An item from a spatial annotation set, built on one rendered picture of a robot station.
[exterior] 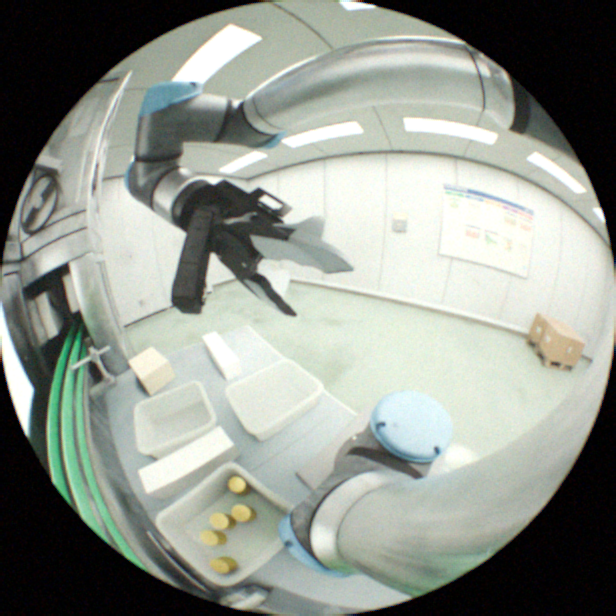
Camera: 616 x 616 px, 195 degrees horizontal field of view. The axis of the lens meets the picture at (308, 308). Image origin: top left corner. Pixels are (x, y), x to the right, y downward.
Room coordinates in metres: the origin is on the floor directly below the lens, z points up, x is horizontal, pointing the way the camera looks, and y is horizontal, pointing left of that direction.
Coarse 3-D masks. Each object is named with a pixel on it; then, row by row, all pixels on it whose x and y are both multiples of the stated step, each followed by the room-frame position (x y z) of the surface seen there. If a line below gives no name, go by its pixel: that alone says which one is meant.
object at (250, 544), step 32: (224, 480) 0.06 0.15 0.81; (256, 480) 0.07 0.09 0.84; (160, 512) -0.05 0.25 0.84; (192, 512) -0.03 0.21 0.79; (224, 512) 0.00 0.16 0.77; (256, 512) 0.01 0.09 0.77; (288, 512) 0.02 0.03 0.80; (192, 544) -0.10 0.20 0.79; (256, 544) -0.06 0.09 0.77; (224, 576) -0.15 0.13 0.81
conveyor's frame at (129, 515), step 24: (96, 384) 0.17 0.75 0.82; (96, 408) 0.08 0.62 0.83; (96, 432) 0.02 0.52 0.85; (96, 456) -0.04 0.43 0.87; (120, 480) -0.05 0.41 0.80; (120, 504) -0.10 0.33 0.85; (120, 528) -0.14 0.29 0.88; (144, 528) -0.12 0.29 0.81; (144, 552) -0.16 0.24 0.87; (168, 576) -0.19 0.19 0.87; (216, 600) -0.23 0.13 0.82; (264, 600) -0.17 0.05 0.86; (288, 600) -0.18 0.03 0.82; (312, 600) -0.20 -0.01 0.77
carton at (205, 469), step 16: (224, 432) 0.17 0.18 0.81; (192, 448) 0.11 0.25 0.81; (208, 448) 0.13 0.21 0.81; (224, 448) 0.13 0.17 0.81; (160, 464) 0.05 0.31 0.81; (176, 464) 0.06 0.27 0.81; (192, 464) 0.08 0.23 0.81; (208, 464) 0.09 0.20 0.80; (144, 480) -0.01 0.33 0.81; (160, 480) 0.01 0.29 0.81; (176, 480) 0.03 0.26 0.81; (192, 480) 0.05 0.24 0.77; (160, 496) -0.03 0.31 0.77
